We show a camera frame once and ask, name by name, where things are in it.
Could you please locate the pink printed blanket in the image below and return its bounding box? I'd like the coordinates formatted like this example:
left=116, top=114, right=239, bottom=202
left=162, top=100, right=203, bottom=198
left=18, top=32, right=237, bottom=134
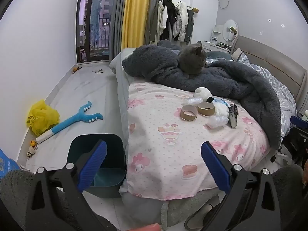
left=126, top=83, right=271, bottom=201

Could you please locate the black hanging garment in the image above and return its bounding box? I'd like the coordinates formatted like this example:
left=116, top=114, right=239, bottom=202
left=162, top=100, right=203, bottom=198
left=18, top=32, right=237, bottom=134
left=162, top=0, right=179, bottom=39

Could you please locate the dark framed balcony door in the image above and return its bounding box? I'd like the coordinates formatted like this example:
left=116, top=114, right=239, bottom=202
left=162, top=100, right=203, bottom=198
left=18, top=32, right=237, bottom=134
left=76, top=0, right=121, bottom=64

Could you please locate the grey curtain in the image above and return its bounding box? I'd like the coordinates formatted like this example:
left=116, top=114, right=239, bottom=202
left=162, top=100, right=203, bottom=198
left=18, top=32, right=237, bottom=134
left=109, top=0, right=130, bottom=62

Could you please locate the clear plastic wrapper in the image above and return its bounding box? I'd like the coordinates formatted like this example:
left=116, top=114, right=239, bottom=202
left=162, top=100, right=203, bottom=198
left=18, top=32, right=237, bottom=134
left=184, top=97, right=204, bottom=105

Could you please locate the blue cardboard box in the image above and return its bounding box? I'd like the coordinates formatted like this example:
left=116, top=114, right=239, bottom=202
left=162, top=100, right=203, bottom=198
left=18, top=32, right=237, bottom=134
left=0, top=148, right=22, bottom=181

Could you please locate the dark blue pillow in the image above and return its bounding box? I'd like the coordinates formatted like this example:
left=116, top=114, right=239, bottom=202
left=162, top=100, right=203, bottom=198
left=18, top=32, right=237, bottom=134
left=207, top=50, right=235, bottom=60

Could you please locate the dark grey fleece blanket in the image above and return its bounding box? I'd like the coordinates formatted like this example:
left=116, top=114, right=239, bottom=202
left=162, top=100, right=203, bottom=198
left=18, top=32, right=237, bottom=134
left=121, top=44, right=282, bottom=150

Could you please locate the white cotton wad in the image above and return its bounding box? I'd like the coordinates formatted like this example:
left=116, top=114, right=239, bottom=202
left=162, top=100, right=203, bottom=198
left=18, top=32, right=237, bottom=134
left=213, top=102, right=229, bottom=117

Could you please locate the blue plastic toy fork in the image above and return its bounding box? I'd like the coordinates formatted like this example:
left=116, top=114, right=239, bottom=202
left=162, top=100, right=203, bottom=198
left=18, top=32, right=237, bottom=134
left=36, top=101, right=104, bottom=145

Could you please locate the cardboard tape core ring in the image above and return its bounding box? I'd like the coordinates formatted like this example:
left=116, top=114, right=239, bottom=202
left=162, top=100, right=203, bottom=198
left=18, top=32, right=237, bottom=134
left=180, top=105, right=197, bottom=121
left=197, top=102, right=215, bottom=116

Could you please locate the yellow curtain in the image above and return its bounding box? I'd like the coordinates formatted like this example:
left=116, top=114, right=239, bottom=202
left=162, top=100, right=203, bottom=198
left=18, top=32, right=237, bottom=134
left=121, top=0, right=153, bottom=50

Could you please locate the white fluffy ball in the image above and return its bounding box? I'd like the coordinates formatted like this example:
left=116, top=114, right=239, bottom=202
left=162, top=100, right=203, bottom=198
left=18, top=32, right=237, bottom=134
left=194, top=87, right=212, bottom=101

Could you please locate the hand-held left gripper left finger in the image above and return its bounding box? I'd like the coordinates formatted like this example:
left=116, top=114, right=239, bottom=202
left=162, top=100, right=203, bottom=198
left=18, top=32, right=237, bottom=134
left=25, top=140, right=107, bottom=231

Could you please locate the blue hanging garment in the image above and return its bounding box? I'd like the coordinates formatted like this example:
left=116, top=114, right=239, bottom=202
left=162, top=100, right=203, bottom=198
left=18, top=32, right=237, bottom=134
left=90, top=0, right=103, bottom=50

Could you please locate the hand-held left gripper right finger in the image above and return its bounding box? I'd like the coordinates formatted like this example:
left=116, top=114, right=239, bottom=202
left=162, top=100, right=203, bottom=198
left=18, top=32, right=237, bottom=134
left=201, top=141, right=282, bottom=231

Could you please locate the beige hanging coat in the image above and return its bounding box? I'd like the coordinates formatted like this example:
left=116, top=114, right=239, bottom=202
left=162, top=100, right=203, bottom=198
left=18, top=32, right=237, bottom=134
left=151, top=1, right=169, bottom=42

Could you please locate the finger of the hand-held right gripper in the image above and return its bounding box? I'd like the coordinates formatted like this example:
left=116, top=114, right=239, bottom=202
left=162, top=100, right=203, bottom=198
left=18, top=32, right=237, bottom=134
left=287, top=126, right=308, bottom=142
left=290, top=115, right=308, bottom=126

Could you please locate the clear bubble wrap roll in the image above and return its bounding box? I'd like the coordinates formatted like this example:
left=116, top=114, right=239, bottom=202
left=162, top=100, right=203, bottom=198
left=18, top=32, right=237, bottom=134
left=206, top=115, right=229, bottom=129

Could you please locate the yellow plastic bag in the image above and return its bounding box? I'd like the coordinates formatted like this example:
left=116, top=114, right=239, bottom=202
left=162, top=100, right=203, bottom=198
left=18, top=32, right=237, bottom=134
left=26, top=99, right=60, bottom=136

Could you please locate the dark teal trash bin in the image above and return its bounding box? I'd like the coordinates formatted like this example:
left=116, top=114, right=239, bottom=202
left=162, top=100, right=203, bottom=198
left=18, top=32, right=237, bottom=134
left=65, top=133, right=127, bottom=199

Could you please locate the clothes rail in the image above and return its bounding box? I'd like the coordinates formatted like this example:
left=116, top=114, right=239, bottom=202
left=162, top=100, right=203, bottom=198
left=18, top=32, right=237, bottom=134
left=154, top=0, right=199, bottom=13

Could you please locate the dark grey slipper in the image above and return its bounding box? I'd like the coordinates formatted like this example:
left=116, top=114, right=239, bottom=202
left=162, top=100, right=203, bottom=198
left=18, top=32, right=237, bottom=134
left=184, top=195, right=228, bottom=230

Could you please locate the person's grey fleece clothing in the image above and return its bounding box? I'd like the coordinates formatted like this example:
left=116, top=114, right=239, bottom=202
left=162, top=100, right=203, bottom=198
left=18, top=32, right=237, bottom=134
left=0, top=166, right=308, bottom=231

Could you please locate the round white mirror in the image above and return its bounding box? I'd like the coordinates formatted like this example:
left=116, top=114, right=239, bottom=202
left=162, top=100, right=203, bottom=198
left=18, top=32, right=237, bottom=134
left=223, top=20, right=239, bottom=44

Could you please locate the grey cat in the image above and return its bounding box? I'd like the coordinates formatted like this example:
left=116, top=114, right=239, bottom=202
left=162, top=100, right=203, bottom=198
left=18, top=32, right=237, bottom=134
left=177, top=44, right=207, bottom=75

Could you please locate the dark green hanging garment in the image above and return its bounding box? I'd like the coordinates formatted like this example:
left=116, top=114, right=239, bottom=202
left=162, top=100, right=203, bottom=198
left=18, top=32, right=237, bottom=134
left=185, top=10, right=195, bottom=44

